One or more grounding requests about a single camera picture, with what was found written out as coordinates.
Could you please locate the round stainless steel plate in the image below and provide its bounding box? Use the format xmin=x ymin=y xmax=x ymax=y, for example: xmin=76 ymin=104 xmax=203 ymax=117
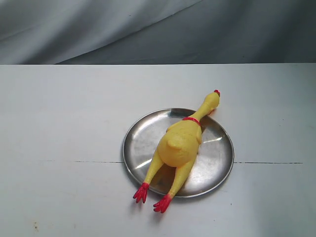
xmin=121 ymin=108 xmax=235 ymax=198

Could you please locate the yellow rubber chicken toy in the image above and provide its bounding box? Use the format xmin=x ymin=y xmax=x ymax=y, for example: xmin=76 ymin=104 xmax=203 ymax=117
xmin=133 ymin=90 xmax=220 ymax=213

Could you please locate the grey backdrop cloth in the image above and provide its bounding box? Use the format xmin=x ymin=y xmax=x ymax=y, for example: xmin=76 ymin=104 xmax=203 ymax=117
xmin=0 ymin=0 xmax=316 ymax=64

